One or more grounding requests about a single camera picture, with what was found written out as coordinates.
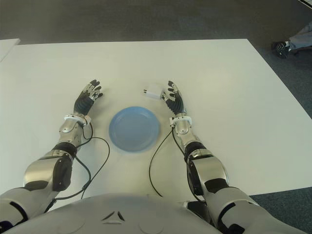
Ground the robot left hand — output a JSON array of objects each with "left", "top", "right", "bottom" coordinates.
[{"left": 74, "top": 78, "right": 104, "bottom": 117}]

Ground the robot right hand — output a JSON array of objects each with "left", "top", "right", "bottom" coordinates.
[{"left": 160, "top": 79, "right": 187, "bottom": 117}]

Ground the white charger plug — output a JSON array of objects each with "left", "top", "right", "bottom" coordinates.
[{"left": 142, "top": 83, "right": 163, "bottom": 100}]

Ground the blue plate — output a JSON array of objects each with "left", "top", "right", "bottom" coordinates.
[{"left": 108, "top": 105, "right": 161, "bottom": 153}]

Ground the white side table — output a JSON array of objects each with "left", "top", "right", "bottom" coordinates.
[{"left": 0, "top": 38, "right": 20, "bottom": 62}]

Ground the black base block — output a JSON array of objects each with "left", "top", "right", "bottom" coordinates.
[{"left": 186, "top": 200, "right": 213, "bottom": 226}]

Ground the silver robot torso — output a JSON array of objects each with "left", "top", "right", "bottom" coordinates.
[{"left": 23, "top": 192, "right": 221, "bottom": 234}]

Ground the grey trouser leg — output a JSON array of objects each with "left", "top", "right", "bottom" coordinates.
[{"left": 289, "top": 24, "right": 312, "bottom": 53}]

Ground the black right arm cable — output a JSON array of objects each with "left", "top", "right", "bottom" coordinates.
[{"left": 149, "top": 124, "right": 203, "bottom": 203}]

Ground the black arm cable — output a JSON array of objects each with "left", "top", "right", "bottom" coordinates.
[
  {"left": 45, "top": 121, "right": 110, "bottom": 212},
  {"left": 149, "top": 124, "right": 203, "bottom": 203}
]

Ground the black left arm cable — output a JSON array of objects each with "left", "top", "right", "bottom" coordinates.
[{"left": 45, "top": 121, "right": 110, "bottom": 212}]

